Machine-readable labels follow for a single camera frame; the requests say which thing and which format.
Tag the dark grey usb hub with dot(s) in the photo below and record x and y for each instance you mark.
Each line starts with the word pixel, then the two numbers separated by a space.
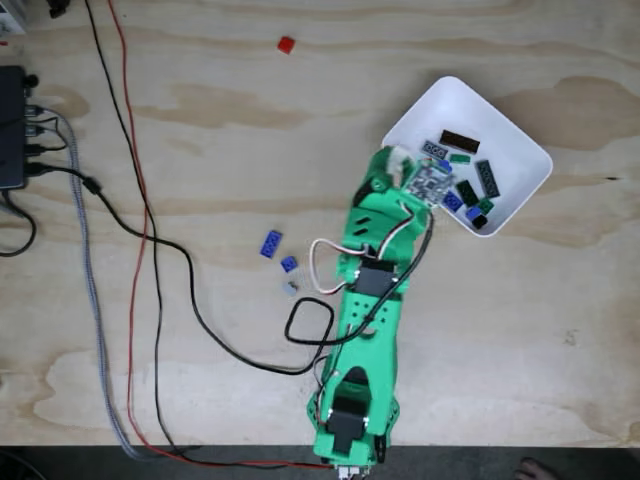
pixel 12 125

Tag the white plastic bin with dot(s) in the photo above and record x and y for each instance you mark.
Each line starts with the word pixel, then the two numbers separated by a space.
pixel 500 125

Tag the person's foot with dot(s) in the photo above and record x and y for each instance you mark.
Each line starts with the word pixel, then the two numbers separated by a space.
pixel 535 470

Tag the dark green 2x4 lego brick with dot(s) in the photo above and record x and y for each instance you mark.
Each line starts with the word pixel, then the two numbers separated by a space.
pixel 468 192

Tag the red 2x2 lego brick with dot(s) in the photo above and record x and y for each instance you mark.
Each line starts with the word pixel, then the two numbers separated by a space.
pixel 286 45

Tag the green 2x2 lego brick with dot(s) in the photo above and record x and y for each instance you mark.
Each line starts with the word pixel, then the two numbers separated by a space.
pixel 485 205

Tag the black camera circuit board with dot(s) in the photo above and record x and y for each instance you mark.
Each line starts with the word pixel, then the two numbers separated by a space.
pixel 429 185

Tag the grey 2x2 lego brick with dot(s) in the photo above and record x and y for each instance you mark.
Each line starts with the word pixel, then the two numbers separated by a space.
pixel 290 287

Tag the green narrow lego brick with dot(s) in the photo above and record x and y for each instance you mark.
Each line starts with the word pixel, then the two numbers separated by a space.
pixel 460 158

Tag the brown 2x6 lego brick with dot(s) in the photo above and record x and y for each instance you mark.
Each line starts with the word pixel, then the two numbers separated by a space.
pixel 460 141

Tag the black 2x2 lego brick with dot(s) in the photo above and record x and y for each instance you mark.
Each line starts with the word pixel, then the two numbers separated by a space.
pixel 480 221

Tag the blue 2x4 lego brick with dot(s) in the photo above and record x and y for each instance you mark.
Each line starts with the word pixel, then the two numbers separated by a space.
pixel 270 243
pixel 453 201

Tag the small black object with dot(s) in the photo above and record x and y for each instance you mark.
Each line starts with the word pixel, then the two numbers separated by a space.
pixel 57 7

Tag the dark grey 2x6 lego brick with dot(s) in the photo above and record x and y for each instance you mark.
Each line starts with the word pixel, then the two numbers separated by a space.
pixel 488 178

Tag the small black round knob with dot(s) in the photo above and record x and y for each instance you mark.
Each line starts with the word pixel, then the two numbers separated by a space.
pixel 31 80

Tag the blue 2x2 lego brick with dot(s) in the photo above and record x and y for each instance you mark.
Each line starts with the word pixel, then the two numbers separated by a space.
pixel 288 263
pixel 471 214
pixel 445 165

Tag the white 2x6 lego brick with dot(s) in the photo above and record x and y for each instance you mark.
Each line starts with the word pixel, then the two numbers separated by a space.
pixel 401 159

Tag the grey 2x4 lego brick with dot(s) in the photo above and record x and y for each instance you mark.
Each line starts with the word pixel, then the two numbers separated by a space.
pixel 434 149

